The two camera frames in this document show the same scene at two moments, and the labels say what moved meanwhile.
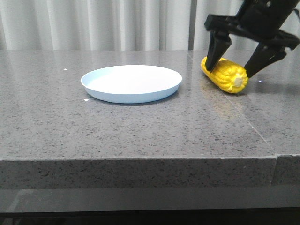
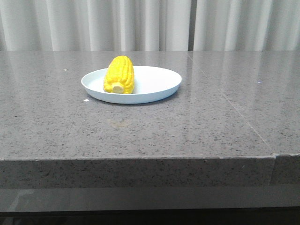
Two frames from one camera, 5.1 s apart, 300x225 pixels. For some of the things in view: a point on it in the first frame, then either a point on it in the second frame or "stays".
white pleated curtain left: x=94 y=25 stays
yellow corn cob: x=228 y=75 → x=119 y=78
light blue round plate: x=131 y=84 stays
